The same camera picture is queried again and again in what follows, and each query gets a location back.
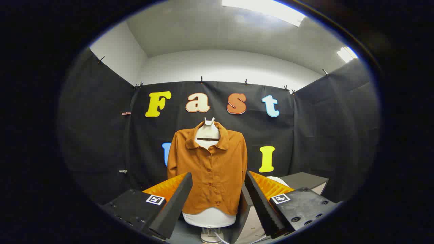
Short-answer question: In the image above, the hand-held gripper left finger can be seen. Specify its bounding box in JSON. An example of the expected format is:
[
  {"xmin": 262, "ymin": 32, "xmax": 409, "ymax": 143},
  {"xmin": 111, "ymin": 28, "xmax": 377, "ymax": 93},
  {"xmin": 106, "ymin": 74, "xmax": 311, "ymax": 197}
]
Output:
[{"xmin": 102, "ymin": 172, "xmax": 193, "ymax": 240}]

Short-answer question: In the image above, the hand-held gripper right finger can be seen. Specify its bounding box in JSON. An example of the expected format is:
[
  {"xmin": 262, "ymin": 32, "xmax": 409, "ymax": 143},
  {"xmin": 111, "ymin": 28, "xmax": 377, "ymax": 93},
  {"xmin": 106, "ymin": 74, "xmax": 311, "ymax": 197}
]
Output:
[{"xmin": 244, "ymin": 170, "xmax": 343, "ymax": 239}]

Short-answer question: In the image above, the brown button-up shirt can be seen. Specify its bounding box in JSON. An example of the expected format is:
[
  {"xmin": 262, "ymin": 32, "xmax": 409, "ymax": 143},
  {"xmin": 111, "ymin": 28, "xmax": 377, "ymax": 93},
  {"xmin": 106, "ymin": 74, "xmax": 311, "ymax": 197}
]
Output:
[{"xmin": 167, "ymin": 121, "xmax": 248, "ymax": 216}]

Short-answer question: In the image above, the grey table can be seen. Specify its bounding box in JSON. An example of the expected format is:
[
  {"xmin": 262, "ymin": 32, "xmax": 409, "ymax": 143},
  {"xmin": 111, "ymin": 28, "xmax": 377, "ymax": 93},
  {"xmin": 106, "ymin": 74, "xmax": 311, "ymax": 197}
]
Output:
[{"xmin": 234, "ymin": 172, "xmax": 329, "ymax": 244}]

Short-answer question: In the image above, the white mannequin torso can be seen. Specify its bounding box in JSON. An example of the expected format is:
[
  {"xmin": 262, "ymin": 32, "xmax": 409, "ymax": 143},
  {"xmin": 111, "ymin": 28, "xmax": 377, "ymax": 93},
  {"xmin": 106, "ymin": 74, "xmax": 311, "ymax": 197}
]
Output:
[{"xmin": 182, "ymin": 117, "xmax": 237, "ymax": 244}]

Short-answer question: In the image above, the black backdrop cloth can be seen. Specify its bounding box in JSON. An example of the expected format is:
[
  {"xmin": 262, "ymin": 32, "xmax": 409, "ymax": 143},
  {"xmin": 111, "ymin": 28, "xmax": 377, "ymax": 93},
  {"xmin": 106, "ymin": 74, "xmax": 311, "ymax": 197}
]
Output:
[{"xmin": 58, "ymin": 47, "xmax": 380, "ymax": 210}]

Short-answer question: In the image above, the row of black clips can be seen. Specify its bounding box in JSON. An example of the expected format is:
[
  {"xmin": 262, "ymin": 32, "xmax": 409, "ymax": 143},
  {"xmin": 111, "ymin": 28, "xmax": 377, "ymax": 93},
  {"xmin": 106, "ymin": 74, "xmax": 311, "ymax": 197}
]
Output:
[{"xmin": 98, "ymin": 56, "xmax": 329, "ymax": 95}]

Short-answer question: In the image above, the small ceiling light panel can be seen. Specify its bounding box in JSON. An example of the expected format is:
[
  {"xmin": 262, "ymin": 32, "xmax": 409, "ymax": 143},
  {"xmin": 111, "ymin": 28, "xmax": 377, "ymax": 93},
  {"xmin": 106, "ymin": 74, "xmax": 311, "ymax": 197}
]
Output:
[{"xmin": 336, "ymin": 46, "xmax": 358, "ymax": 63}]

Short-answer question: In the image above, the large ceiling light panel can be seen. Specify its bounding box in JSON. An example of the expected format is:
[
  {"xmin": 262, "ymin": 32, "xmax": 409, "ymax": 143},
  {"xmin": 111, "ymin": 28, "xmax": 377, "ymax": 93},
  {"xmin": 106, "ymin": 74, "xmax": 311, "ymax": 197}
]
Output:
[{"xmin": 222, "ymin": 0, "xmax": 307, "ymax": 27}]

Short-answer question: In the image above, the white cable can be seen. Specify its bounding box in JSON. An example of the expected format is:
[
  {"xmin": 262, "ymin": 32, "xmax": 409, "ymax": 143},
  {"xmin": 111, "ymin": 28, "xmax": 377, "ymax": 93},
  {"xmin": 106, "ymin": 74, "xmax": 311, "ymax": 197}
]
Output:
[{"xmin": 212, "ymin": 230, "xmax": 268, "ymax": 244}]

